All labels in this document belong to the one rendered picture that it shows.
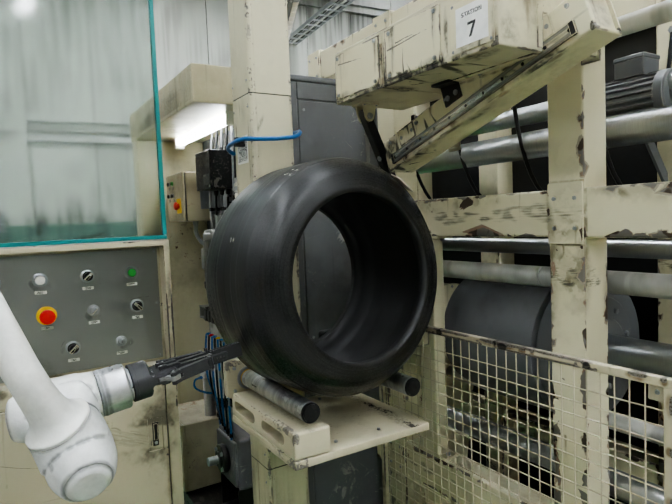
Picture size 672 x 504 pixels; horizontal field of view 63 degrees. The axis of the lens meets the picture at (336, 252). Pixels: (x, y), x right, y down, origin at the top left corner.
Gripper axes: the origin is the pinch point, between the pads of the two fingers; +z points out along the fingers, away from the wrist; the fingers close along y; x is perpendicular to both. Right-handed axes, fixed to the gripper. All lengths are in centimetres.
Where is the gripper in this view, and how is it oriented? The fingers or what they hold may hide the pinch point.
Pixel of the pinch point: (225, 352)
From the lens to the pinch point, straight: 123.3
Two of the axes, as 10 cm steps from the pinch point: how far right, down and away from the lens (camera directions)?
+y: -5.3, -0.3, 8.5
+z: 8.3, -2.1, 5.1
